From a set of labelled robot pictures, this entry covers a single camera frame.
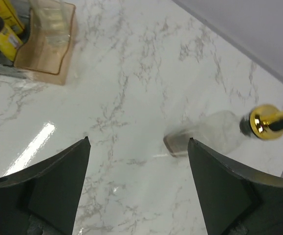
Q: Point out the clear square oil bottle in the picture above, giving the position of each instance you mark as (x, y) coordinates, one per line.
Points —
(53, 17)

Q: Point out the grey plastic bin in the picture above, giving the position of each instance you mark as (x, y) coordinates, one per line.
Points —
(7, 68)

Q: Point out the orange plastic bin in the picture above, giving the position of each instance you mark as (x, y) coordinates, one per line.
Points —
(42, 61)

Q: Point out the dark sauce glass bottle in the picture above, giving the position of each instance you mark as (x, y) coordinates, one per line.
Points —
(225, 131)

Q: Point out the yellow label bottle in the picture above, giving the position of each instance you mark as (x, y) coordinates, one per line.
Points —
(9, 15)
(9, 41)

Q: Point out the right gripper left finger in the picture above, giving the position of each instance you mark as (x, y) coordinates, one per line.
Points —
(43, 199)

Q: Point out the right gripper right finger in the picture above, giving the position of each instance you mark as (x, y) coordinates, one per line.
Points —
(235, 199)

